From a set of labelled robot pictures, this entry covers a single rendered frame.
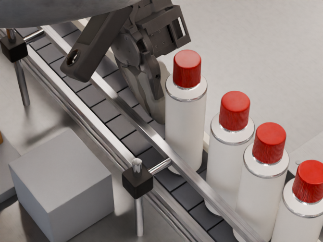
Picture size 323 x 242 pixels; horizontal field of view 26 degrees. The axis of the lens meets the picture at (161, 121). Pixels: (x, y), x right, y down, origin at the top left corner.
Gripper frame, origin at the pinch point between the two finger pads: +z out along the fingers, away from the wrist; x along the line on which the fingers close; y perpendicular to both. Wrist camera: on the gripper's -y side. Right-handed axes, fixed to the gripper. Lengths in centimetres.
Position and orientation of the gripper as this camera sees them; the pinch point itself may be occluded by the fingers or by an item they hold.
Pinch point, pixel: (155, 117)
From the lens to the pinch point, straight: 95.8
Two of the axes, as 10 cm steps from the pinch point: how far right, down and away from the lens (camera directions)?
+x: -5.4, -2.0, 8.2
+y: 7.9, -4.7, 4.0
